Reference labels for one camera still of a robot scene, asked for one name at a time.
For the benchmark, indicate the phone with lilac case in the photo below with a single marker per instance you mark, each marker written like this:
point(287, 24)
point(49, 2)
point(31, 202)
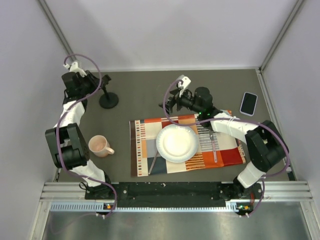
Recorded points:
point(248, 104)

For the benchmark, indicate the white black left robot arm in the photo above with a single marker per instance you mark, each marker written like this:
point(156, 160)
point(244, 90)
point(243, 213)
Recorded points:
point(67, 146)

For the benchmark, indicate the white ceramic plate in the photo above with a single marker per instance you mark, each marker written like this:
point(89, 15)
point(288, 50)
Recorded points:
point(177, 144)

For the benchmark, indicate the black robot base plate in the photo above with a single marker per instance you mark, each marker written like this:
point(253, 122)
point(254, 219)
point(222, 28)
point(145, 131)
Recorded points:
point(147, 190)

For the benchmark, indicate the pink handled fork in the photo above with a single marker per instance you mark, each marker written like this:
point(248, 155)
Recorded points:
point(211, 134)

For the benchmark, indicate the colourful patterned placemat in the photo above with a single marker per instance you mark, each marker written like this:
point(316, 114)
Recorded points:
point(143, 133)

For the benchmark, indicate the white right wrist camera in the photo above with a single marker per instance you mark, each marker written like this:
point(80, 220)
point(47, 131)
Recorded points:
point(183, 84)

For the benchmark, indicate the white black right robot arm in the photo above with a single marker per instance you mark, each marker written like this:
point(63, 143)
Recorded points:
point(265, 144)

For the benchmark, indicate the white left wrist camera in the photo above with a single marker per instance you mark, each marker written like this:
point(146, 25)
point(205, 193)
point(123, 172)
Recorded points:
point(75, 67)

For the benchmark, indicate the black phone stand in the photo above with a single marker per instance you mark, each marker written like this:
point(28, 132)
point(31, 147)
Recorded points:
point(109, 99)

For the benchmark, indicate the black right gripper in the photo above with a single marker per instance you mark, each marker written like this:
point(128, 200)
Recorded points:
point(177, 99)

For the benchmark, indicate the pink ceramic mug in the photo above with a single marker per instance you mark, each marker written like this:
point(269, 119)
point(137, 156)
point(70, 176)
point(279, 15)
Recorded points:
point(100, 146)

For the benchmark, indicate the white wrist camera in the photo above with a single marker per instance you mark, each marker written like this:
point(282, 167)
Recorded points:
point(183, 84)
point(75, 67)

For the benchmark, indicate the pink handled knife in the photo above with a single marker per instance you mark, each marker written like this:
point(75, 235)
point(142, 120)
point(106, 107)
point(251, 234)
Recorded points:
point(153, 163)

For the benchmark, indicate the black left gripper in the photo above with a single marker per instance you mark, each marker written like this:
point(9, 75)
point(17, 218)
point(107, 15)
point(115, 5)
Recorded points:
point(94, 80)

